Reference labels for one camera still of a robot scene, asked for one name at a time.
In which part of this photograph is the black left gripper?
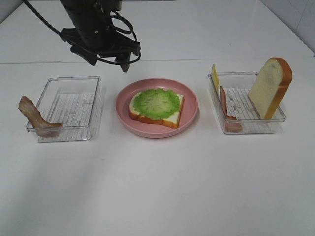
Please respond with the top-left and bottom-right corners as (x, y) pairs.
(61, 25), (141, 72)

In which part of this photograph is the green lettuce leaf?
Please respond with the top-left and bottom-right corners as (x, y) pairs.
(132, 88), (181, 120)

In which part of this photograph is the bread slice from tray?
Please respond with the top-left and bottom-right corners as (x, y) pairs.
(129, 92), (185, 129)

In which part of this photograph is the brown bacon strip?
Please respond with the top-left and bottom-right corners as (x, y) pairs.
(18, 95), (63, 138)

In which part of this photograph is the pink bacon strip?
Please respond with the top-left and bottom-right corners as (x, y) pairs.
(220, 86), (243, 133)

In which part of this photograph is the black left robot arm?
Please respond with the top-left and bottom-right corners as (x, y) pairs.
(61, 0), (141, 72)

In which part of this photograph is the left clear plastic tray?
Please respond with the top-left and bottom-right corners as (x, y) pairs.
(26, 76), (103, 143)

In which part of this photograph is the clear plastic tray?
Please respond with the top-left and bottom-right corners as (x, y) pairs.
(26, 76), (103, 143)
(209, 71), (286, 135)

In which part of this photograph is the pink round plate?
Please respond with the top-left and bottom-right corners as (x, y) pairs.
(116, 78), (198, 138)

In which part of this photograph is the yellow cheese slice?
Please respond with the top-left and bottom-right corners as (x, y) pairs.
(211, 64), (220, 94)

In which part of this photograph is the right clear plastic tray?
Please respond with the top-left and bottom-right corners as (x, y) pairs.
(209, 71), (286, 135)

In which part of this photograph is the bread slice in right tray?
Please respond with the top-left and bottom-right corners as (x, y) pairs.
(248, 58), (292, 119)

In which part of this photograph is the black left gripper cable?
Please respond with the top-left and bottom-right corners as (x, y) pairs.
(23, 0), (142, 65)

